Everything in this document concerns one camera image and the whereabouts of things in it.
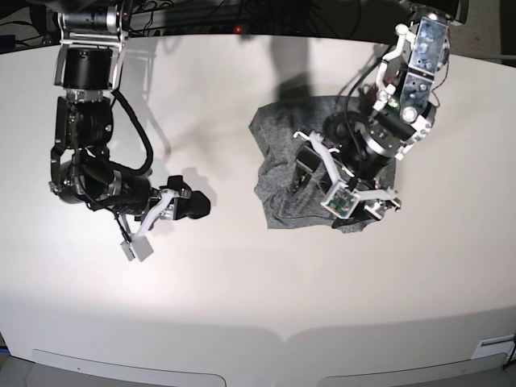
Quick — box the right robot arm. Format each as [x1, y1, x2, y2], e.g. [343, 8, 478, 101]
[49, 1, 211, 222]

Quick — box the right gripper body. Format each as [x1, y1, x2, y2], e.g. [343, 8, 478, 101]
[151, 175, 193, 220]

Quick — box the white label sticker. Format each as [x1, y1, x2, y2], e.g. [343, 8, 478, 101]
[472, 334, 515, 361]

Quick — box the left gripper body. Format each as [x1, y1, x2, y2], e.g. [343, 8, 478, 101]
[323, 114, 393, 189]

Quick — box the grey long-sleeve T-shirt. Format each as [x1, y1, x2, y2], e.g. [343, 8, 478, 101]
[249, 96, 400, 233]

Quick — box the power strip with red light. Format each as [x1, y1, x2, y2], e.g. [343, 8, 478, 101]
[129, 11, 310, 38]

